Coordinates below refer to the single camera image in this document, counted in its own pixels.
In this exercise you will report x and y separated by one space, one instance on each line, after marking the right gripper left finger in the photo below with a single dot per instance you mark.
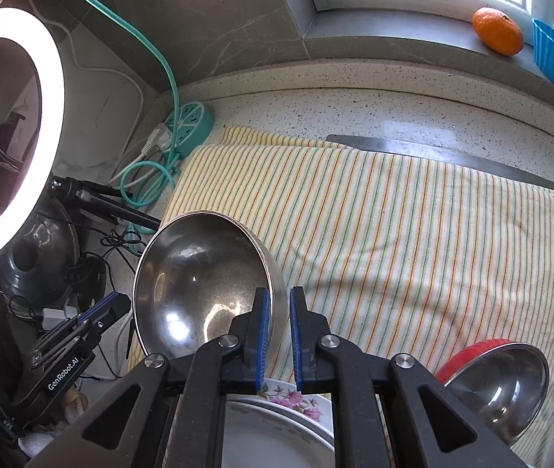
245 372

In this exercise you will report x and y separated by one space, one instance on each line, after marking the orange tangerine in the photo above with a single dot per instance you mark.
498 31

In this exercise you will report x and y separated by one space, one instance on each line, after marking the red steel bowl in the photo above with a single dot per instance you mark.
503 382

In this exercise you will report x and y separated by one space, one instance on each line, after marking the striped yellow cloth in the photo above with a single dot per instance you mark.
400 254

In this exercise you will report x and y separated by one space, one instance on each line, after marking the floral white deep plate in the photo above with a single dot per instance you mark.
278 427

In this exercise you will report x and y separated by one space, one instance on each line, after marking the black tripod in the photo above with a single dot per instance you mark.
99 200

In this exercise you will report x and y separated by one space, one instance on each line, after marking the large steel bowl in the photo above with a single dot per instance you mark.
198 272

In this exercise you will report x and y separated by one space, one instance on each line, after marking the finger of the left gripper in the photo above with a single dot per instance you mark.
104 309

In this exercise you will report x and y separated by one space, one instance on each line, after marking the black puck device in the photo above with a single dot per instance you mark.
87 279

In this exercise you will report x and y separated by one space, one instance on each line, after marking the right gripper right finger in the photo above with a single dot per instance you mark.
311 372

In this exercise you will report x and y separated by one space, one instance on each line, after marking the gloved left hand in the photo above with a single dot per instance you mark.
36 438

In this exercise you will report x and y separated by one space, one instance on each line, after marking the teal power strip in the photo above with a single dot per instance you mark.
195 122

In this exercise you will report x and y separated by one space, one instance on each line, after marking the white plug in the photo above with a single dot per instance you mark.
159 140

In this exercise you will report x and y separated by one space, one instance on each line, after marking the white ring light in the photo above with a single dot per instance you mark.
28 32

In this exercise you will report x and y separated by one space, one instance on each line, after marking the glass pot lid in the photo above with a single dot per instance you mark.
33 265

